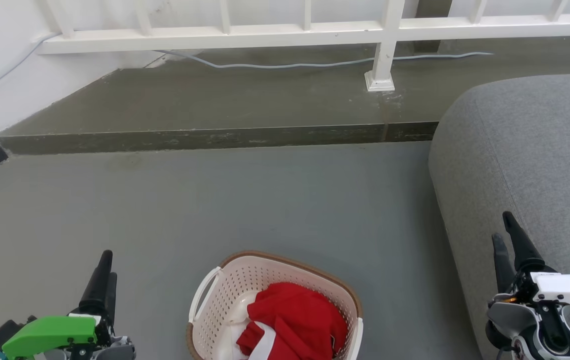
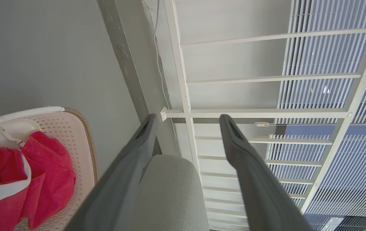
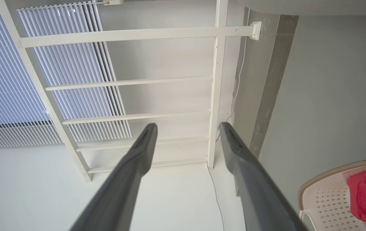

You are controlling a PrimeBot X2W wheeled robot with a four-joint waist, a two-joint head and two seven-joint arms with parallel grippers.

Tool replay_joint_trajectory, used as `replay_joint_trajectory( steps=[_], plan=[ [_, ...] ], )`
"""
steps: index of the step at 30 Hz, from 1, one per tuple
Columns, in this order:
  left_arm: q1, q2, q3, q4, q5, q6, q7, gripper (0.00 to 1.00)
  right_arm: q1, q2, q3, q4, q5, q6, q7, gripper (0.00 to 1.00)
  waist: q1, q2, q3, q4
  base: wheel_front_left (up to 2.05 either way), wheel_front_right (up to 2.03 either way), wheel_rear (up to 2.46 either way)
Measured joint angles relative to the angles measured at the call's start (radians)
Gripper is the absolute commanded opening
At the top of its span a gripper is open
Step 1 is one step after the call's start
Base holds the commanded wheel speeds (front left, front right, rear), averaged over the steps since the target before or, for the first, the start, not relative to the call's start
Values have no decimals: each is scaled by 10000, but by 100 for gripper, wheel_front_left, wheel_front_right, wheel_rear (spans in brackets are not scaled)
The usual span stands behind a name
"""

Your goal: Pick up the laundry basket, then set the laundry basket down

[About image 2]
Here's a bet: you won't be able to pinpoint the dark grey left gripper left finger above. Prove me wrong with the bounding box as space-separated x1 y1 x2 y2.
64 114 158 231

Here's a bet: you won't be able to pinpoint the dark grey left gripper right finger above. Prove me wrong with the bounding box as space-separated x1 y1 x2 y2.
219 114 314 231

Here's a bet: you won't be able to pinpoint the cream perforated laundry basket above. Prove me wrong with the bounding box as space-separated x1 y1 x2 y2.
0 107 99 231

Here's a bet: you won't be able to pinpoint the grey fabric cushion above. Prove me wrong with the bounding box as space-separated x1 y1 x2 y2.
128 155 210 231

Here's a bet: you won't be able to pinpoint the red garment with white stripe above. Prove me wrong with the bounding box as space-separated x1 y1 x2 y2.
0 131 76 231

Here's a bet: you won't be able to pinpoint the white slatted window blinds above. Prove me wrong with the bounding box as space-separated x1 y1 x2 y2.
265 0 366 231

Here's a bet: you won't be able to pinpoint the white metal shelf frame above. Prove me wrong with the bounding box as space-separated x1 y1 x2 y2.
164 0 366 231

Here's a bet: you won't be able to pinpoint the thin white wall cable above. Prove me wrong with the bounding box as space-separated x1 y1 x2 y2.
152 0 177 139

